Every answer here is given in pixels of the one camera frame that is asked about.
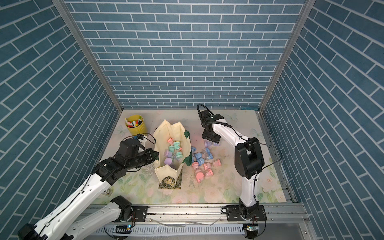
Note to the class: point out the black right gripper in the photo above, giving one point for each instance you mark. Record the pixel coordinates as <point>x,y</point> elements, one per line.
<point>204,136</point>

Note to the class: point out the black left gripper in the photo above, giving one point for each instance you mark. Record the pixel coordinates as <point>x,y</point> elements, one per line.
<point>151,158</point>

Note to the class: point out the teal hourglass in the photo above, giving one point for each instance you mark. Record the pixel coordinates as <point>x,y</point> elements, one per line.
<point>178,150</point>
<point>172,149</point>

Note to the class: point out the cream canvas tote bag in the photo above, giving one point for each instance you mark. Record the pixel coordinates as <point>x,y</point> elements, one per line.
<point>170,177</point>

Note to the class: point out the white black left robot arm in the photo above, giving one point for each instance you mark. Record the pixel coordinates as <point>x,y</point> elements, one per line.
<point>63,224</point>

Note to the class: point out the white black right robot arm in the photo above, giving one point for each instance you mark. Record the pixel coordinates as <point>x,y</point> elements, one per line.
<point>249,160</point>

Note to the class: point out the blue hourglass right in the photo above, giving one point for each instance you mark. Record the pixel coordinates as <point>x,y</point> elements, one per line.
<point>207,155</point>

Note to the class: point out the blue hourglass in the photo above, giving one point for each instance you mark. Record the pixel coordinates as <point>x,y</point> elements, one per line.
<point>207,155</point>
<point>197,156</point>

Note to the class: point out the blue hourglass left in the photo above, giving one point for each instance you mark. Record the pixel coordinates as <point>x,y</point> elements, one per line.
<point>197,156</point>

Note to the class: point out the yellow cup with markers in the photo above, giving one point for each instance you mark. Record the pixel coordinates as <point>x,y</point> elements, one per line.
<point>136,125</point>

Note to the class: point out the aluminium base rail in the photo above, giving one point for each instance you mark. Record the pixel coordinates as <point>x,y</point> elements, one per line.
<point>286,221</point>

